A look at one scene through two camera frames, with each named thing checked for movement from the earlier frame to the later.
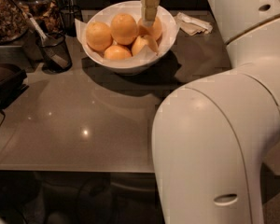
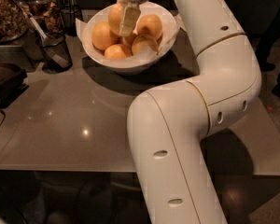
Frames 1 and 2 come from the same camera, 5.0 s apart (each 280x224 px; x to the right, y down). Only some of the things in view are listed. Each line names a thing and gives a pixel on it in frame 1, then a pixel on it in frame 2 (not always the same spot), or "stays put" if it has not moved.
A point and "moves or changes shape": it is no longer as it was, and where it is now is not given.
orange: [124, 28] moves or changes shape
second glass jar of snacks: [41, 3] stays put
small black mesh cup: [68, 18] stays put
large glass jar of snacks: [9, 18] stays put
